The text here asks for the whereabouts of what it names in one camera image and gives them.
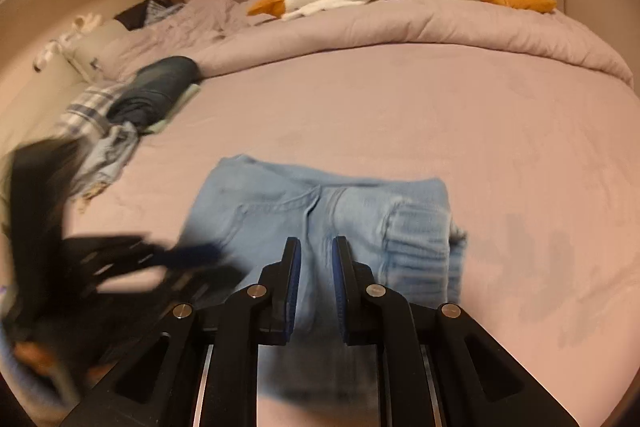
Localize light blue crumpled garment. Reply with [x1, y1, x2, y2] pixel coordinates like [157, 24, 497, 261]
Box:
[70, 121, 139, 200]

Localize pink quilted comforter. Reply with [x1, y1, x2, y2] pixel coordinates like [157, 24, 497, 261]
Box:
[96, 0, 634, 84]

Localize white small plush toy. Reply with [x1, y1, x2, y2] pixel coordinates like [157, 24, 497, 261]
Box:
[32, 13, 103, 72]

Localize person's left hand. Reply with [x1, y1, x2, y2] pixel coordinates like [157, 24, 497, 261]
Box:
[13, 341, 64, 378]

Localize dark blue folded garment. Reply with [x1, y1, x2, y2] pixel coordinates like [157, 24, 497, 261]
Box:
[106, 56, 202, 132]

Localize light blue denim pants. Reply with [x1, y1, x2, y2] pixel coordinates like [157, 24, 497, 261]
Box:
[179, 156, 466, 409]

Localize plaid pillow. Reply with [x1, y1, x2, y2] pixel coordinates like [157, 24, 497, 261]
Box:
[52, 78, 134, 141]

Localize pale green folded cloth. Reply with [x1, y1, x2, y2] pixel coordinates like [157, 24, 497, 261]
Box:
[143, 83, 201, 135]

